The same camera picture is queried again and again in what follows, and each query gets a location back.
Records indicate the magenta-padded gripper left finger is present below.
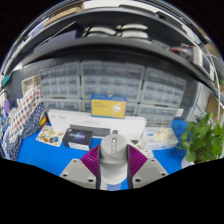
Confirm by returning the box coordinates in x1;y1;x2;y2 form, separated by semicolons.
59;144;102;190

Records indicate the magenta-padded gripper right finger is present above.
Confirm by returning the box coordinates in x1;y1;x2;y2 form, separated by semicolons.
126;144;169;190

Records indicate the grey computer mouse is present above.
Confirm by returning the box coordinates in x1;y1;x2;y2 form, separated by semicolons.
99;133;129;186

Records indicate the white blue glove box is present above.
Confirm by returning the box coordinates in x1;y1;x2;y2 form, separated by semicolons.
141;126;179;151

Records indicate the small black box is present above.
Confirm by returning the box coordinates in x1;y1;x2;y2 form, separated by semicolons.
61;127;94;152

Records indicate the small cartoon sticker sheet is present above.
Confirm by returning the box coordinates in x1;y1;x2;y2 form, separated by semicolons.
35;124;66;148

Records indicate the long white keyboard box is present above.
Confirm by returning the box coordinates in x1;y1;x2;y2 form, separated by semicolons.
47;109;147;141

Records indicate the green plant in white pot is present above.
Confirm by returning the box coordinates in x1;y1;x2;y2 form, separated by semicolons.
176;112;224;169

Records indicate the navy white dotted cloth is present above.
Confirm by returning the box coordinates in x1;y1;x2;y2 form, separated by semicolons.
4;101;47;161

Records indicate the yellow and blue box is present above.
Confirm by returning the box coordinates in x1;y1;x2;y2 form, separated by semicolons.
90;93;128;119

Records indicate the red white checked cloth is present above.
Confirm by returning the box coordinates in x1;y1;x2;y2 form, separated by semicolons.
8;86;44;141

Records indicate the tall clear drawer cabinet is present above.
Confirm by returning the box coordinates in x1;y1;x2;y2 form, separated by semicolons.
39;61;82;99
141;68;188;108
80;60;145;103

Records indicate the white plastic basket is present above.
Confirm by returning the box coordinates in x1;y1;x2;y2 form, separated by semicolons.
21;74;42;97

